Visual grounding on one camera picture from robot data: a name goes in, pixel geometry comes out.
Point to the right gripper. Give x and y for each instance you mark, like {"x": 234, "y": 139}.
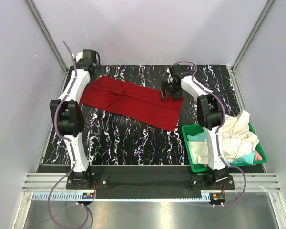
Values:
{"x": 164, "y": 86}

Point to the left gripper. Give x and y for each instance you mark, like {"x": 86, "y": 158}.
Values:
{"x": 100, "y": 72}

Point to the red t shirt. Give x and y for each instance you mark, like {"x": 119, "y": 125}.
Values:
{"x": 133, "y": 101}

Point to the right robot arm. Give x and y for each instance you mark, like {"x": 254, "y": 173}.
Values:
{"x": 210, "y": 116}

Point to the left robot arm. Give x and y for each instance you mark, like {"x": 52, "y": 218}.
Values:
{"x": 68, "y": 120}

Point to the green plastic bin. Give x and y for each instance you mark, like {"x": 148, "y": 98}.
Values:
{"x": 194, "y": 129}

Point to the cream white t shirt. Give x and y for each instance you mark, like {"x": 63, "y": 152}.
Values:
{"x": 237, "y": 126}

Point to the teal t shirt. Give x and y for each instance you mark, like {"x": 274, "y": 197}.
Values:
{"x": 236, "y": 150}

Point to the pink t shirt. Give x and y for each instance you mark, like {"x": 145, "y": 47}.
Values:
{"x": 257, "y": 156}

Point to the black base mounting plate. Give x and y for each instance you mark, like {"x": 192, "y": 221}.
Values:
{"x": 135, "y": 191}

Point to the right controller box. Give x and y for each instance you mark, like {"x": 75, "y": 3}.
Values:
{"x": 218, "y": 197}

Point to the controller box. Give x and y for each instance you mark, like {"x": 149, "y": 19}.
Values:
{"x": 88, "y": 195}
{"x": 218, "y": 197}

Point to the left controller box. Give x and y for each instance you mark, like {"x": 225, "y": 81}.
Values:
{"x": 88, "y": 195}

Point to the left aluminium frame post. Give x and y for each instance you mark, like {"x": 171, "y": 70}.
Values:
{"x": 49, "y": 40}

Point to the aluminium frame post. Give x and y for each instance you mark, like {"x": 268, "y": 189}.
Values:
{"x": 255, "y": 29}
{"x": 49, "y": 40}

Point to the aluminium front rail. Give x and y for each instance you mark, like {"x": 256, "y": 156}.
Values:
{"x": 255, "y": 182}

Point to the right aluminium frame post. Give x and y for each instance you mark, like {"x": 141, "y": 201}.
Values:
{"x": 255, "y": 29}

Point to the grey slotted cable duct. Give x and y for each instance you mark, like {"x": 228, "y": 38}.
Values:
{"x": 77, "y": 196}

